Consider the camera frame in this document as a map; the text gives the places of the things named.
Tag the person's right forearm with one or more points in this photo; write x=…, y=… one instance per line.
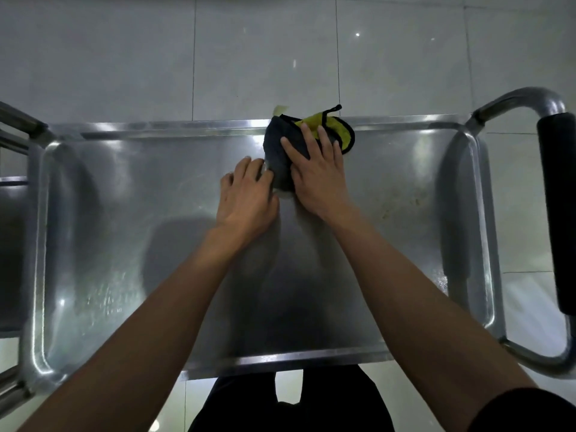
x=427, y=332

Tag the person's left hand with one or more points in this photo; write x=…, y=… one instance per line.
x=247, y=206

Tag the black shirt sleeve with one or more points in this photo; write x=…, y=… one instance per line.
x=526, y=413

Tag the grey and yellow cleaning cloth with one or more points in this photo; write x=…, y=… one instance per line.
x=276, y=143

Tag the black trousers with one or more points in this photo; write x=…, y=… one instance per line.
x=234, y=409

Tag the person's left forearm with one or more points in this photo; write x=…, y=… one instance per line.
x=144, y=346

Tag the person's right hand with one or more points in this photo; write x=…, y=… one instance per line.
x=321, y=184

